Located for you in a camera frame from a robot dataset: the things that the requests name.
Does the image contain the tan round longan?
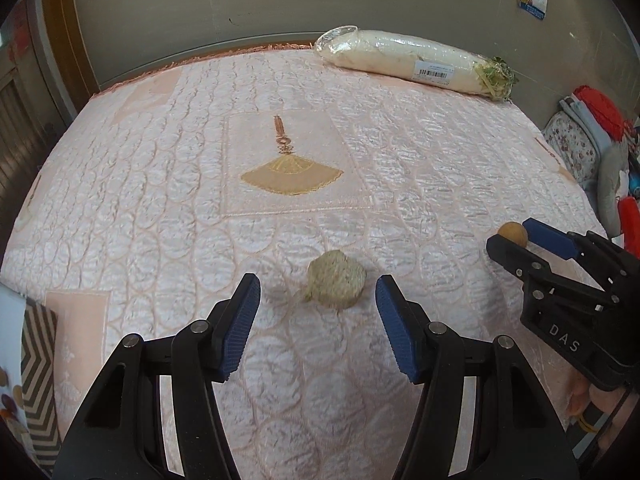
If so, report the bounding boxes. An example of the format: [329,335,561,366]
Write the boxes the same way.
[497,221,528,247]

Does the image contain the pile of clothes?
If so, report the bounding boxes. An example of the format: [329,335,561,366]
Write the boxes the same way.
[542,86,639,256]

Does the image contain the person's right hand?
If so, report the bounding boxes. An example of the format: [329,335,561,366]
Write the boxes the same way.
[566,373,626,417]

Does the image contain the jujube in tray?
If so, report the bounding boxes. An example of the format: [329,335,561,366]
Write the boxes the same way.
[1,393,17,413]

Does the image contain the chevron patterned tray box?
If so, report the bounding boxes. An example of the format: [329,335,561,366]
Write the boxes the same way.
[1,286,61,479]

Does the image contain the wrapped white daikon radish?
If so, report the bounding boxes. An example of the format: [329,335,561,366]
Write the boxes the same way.
[314,25,518,102]

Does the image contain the wooden door frame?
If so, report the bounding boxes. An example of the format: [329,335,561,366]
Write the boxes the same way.
[41,0,99,108]

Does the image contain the longan in tray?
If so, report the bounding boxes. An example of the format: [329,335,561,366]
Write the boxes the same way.
[12,385,24,408]
[0,367,9,388]

